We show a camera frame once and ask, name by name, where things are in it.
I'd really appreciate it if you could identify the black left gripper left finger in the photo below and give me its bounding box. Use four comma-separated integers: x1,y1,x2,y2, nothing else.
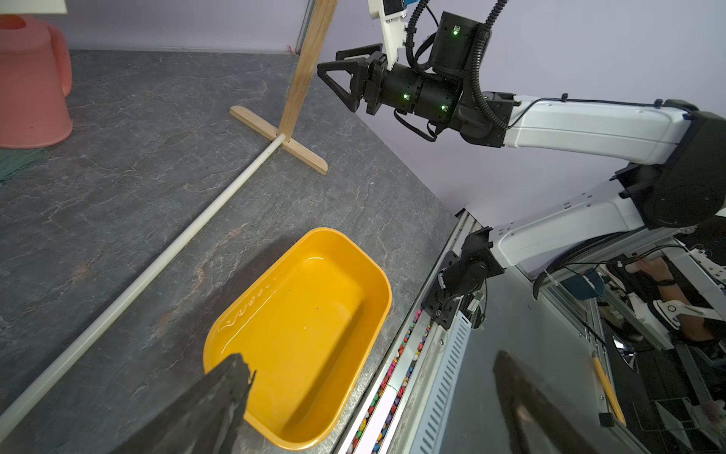
113,354,255,453

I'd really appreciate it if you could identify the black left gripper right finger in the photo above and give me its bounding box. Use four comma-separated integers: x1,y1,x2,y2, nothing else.
493,351,599,453

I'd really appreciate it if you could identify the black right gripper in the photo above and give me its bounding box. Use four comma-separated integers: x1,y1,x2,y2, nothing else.
316,42,463,126

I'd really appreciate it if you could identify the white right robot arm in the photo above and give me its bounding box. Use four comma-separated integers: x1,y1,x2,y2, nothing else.
318,44,725,327

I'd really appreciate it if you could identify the yellow plastic tray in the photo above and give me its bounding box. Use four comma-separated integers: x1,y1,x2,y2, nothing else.
202,228,392,450

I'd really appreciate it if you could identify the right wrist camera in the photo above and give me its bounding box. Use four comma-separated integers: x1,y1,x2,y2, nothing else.
368,0,406,70

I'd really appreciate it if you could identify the wooden drying rack frame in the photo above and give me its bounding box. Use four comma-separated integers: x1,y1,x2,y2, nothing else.
0,0,340,444

